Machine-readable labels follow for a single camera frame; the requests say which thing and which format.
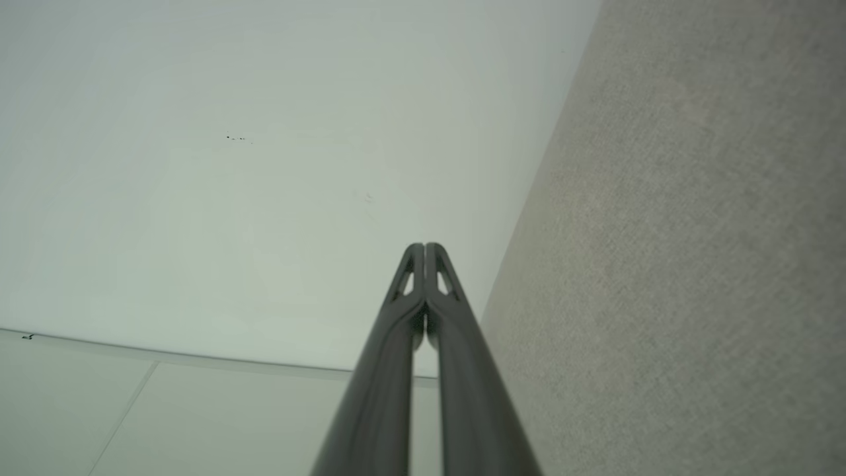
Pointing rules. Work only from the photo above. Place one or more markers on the grey fabric sofa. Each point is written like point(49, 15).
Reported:
point(694, 251)

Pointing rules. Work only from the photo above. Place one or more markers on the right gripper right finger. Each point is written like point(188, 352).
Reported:
point(469, 390)

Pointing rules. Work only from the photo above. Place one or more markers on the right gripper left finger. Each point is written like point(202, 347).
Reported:
point(383, 383)

